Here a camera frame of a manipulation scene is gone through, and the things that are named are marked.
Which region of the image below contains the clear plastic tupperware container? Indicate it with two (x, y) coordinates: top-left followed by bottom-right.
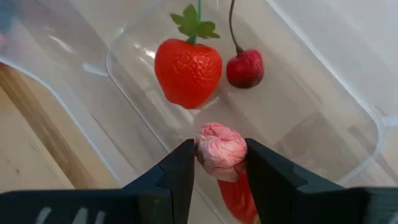
(0, 0), (398, 224)

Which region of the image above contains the pink wrinkled raspberry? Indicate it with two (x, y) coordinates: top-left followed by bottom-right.
(195, 123), (249, 183)

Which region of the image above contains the dark red long-stemmed cherry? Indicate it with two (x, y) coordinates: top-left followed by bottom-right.
(226, 0), (265, 90)

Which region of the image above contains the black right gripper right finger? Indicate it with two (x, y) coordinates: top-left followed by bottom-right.
(244, 138), (345, 224)

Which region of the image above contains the smooth orange-red strawberry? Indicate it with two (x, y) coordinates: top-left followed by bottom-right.
(154, 0), (223, 110)

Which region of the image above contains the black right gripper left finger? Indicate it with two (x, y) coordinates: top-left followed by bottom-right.
(122, 138), (196, 224)

